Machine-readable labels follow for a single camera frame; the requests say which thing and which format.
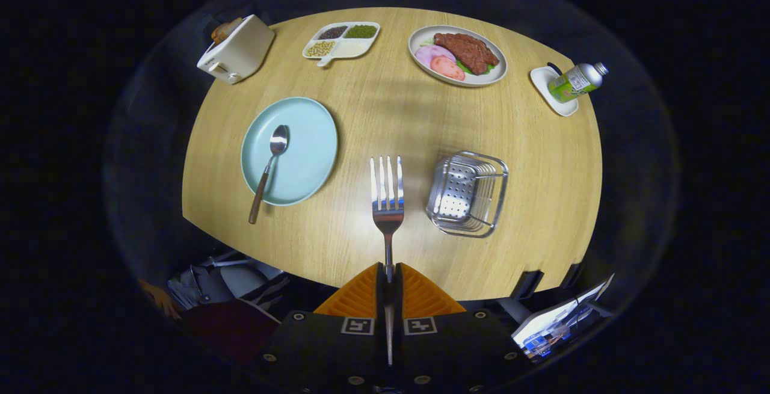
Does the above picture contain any green lettuce leaf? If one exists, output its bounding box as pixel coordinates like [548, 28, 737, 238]
[455, 60, 496, 76]

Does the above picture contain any metal spoon wooden handle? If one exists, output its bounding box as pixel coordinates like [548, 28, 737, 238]
[248, 125, 290, 225]

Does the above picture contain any brown meat steak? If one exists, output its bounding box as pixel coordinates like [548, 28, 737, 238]
[434, 32, 500, 76]

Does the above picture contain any white divided tray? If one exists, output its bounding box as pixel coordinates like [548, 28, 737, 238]
[302, 21, 381, 68]

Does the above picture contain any metal wire basket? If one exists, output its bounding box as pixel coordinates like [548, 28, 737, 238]
[425, 151, 510, 238]

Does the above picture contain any white oval food plate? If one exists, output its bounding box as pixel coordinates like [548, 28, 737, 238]
[408, 25, 508, 87]

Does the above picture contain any metal fork wooden handle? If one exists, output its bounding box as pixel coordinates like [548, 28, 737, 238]
[369, 155, 405, 366]

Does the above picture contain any green label metal bottle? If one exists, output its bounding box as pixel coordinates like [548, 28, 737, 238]
[547, 62, 609, 103]

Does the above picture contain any pale pink ham slice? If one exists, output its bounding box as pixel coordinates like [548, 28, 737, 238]
[414, 45, 457, 70]

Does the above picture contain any red tomato slice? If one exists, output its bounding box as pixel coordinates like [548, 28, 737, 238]
[430, 55, 466, 81]

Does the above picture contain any brown toast slice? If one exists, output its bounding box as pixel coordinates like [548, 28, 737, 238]
[211, 17, 242, 45]

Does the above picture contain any dark red cloth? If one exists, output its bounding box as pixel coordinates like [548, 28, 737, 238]
[180, 299, 281, 363]

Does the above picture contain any white box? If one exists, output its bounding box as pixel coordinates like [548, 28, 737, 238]
[511, 274, 615, 362]

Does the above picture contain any grey chair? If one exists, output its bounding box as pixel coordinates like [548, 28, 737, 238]
[167, 250, 291, 312]

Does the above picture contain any orange object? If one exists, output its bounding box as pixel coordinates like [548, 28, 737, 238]
[138, 280, 182, 321]

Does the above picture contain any light blue round plate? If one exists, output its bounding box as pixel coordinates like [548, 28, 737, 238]
[241, 97, 339, 206]

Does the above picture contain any white square coaster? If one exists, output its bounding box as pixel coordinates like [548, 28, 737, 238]
[530, 66, 579, 117]

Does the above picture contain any white toaster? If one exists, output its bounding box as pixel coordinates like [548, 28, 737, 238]
[197, 14, 276, 85]

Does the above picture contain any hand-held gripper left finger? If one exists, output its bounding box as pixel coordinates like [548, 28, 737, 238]
[259, 262, 386, 392]

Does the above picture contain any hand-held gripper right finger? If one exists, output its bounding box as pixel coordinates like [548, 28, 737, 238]
[393, 263, 525, 392]

